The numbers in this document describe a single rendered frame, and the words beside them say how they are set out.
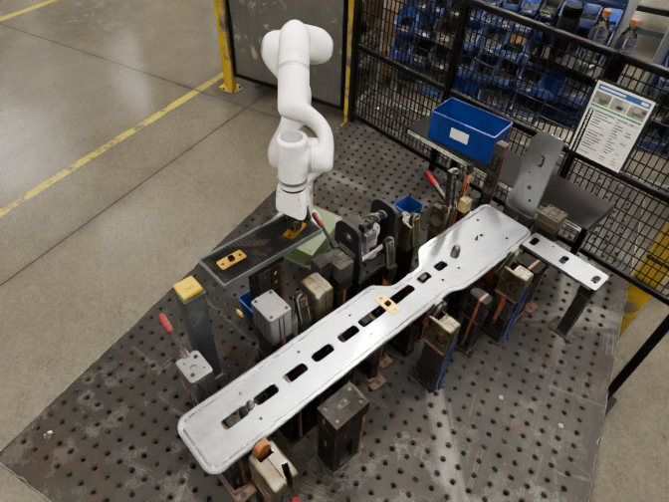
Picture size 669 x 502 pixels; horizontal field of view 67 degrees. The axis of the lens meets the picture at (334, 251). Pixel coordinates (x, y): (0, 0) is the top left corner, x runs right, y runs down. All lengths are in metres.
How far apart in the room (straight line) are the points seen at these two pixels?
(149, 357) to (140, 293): 1.19
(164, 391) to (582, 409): 1.42
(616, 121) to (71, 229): 3.06
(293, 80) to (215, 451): 1.00
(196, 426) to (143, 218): 2.31
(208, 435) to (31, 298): 2.08
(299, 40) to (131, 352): 1.20
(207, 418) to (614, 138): 1.68
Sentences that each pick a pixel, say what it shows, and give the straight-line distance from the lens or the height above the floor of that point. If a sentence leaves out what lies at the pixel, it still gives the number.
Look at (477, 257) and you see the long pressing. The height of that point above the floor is 1.00.
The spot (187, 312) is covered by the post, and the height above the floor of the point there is 1.10.
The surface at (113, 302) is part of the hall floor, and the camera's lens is 3.09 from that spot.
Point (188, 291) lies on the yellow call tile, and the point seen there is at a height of 1.16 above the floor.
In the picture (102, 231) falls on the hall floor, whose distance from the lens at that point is 3.54.
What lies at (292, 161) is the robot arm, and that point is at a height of 1.45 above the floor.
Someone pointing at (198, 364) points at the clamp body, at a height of 1.06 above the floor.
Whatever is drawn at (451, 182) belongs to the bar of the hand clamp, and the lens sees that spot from 1.82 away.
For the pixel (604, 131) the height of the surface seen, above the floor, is 1.28.
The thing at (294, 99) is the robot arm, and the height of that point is 1.56.
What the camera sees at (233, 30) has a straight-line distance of 4.60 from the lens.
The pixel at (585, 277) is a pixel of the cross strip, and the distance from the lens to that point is 1.91.
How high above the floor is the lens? 2.25
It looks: 45 degrees down
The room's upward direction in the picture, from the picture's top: 3 degrees clockwise
